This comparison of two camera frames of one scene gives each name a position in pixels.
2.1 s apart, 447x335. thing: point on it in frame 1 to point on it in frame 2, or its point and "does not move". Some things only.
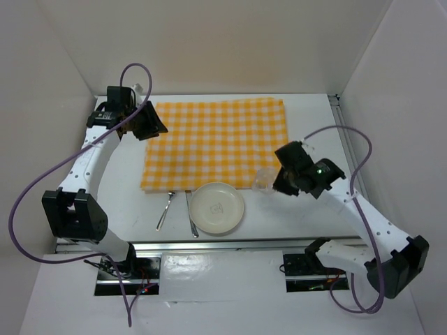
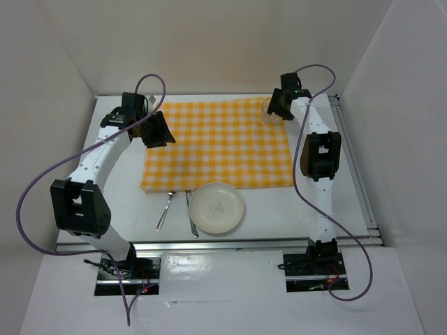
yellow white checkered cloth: [227, 141] does not move
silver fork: [171, 194] does not move
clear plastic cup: [264, 180] to [273, 118]
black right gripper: [280, 185] to [275, 97]
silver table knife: [194, 229] does not move
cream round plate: [216, 207] does not move
